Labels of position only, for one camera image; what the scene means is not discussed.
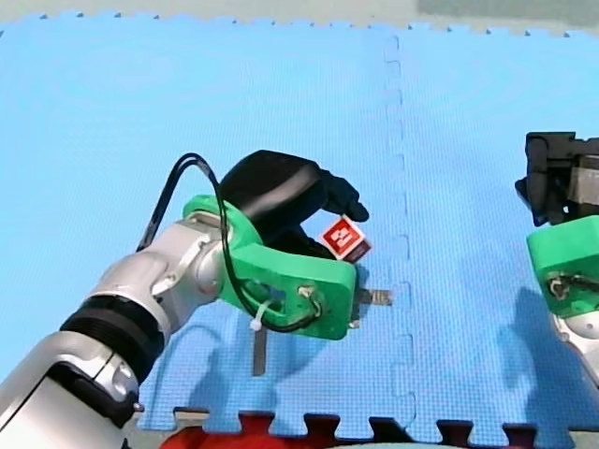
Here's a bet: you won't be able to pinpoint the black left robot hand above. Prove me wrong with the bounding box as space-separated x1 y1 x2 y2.
218 149 371 261

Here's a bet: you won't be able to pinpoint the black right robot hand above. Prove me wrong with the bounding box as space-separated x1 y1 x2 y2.
514 132 599 228

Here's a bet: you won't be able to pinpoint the red cube white marks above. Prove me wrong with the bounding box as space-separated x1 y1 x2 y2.
321 214 374 262

